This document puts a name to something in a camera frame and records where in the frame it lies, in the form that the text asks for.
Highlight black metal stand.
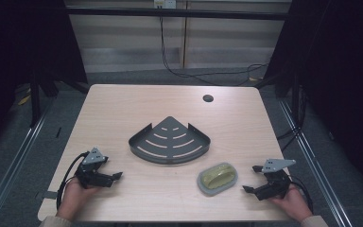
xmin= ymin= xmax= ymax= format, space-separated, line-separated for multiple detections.
xmin=28 ymin=71 xmax=43 ymax=129

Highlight black floor cables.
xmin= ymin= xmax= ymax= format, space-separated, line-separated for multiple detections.
xmin=275 ymin=84 xmax=306 ymax=153

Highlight person's left hand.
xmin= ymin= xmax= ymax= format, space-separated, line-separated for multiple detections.
xmin=56 ymin=177 xmax=102 ymax=222

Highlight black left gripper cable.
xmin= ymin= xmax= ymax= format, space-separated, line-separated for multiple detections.
xmin=55 ymin=151 xmax=90 ymax=211

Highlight grey soap dish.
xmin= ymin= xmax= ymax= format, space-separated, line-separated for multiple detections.
xmin=196 ymin=162 xmax=239 ymax=198

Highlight dark grey corner shelf rack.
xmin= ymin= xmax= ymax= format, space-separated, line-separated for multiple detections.
xmin=128 ymin=115 xmax=212 ymax=166

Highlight white wall socket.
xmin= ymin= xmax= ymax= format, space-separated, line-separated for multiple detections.
xmin=153 ymin=0 xmax=178 ymax=9

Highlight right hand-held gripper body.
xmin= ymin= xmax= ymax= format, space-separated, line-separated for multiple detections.
xmin=257 ymin=158 xmax=297 ymax=201

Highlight grey tape strip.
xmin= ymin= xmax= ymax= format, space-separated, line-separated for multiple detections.
xmin=42 ymin=190 xmax=59 ymax=201

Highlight person's right hand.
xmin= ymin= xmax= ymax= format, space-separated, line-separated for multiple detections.
xmin=268 ymin=183 xmax=314 ymax=223

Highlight yellow soap bar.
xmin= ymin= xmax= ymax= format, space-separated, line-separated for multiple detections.
xmin=202 ymin=165 xmax=237 ymax=190

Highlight black wall cable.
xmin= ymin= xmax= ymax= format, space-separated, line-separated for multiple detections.
xmin=158 ymin=14 xmax=269 ymax=87

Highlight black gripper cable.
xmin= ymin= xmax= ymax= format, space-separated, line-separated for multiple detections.
xmin=288 ymin=175 xmax=315 ymax=213
xmin=55 ymin=151 xmax=90 ymax=211

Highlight black curtain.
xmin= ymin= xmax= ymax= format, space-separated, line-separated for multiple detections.
xmin=263 ymin=0 xmax=363 ymax=192
xmin=0 ymin=0 xmax=89 ymax=155

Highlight black horizontal frame bar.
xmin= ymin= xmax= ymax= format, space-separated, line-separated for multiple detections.
xmin=65 ymin=7 xmax=292 ymax=22

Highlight metal floor rail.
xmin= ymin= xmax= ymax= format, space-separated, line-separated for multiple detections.
xmin=278 ymin=99 xmax=349 ymax=227
xmin=0 ymin=99 xmax=55 ymax=227

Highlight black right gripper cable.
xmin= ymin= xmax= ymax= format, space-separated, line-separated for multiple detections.
xmin=288 ymin=175 xmax=315 ymax=213

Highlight yellow floor tape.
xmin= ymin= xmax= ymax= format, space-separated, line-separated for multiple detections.
xmin=17 ymin=94 xmax=32 ymax=107

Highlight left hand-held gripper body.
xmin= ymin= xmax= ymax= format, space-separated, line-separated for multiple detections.
xmin=75 ymin=147 xmax=114 ymax=190

